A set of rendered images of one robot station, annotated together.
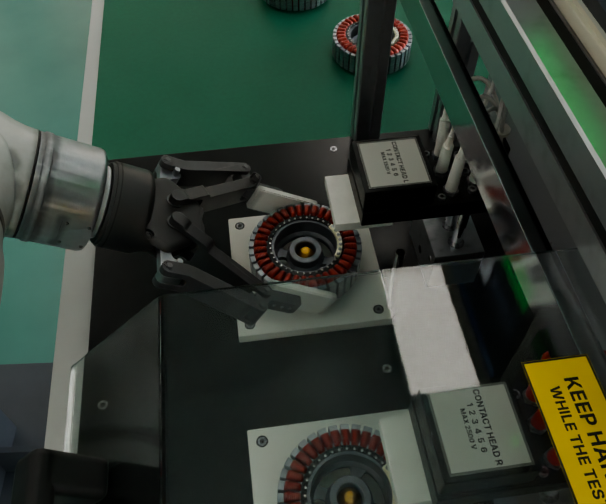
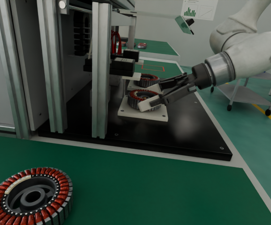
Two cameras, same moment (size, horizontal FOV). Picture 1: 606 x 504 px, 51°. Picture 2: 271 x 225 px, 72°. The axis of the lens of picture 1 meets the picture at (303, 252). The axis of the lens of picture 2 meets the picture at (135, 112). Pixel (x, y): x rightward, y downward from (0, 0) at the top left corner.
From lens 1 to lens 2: 1.00 m
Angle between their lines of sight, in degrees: 101
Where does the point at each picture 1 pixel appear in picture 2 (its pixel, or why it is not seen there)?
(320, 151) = (123, 135)
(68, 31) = not seen: outside the picture
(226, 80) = (169, 210)
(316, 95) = (105, 178)
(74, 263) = (222, 133)
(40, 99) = not seen: outside the picture
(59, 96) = not seen: outside the picture
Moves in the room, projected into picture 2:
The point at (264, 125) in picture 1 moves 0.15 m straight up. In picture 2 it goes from (145, 165) to (156, 101)
